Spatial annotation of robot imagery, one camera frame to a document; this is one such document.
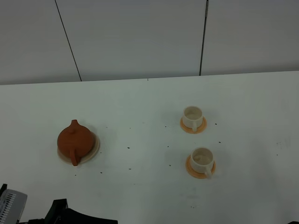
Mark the near white teacup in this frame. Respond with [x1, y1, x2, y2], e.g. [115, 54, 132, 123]
[190, 147, 214, 179]

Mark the far white teacup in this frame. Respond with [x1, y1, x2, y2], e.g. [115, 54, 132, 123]
[182, 106, 203, 132]

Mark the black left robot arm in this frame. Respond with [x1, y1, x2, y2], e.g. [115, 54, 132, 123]
[26, 199, 118, 224]

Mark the orange saucer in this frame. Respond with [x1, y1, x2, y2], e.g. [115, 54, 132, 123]
[180, 117, 207, 134]
[185, 155, 216, 179]

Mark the beige round teapot coaster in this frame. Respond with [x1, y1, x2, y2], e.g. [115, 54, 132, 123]
[57, 132, 100, 165]

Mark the white teacup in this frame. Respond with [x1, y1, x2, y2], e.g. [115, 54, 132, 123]
[190, 147, 214, 179]
[182, 106, 203, 132]

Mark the grey vented device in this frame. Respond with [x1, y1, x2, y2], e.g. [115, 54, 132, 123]
[0, 184, 28, 224]

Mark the far orange saucer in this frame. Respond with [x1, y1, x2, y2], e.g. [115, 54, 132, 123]
[180, 117, 207, 134]

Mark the near orange saucer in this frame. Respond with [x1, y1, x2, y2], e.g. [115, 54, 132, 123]
[185, 155, 216, 179]

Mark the brown clay teapot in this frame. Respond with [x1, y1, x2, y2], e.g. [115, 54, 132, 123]
[57, 119, 95, 166]

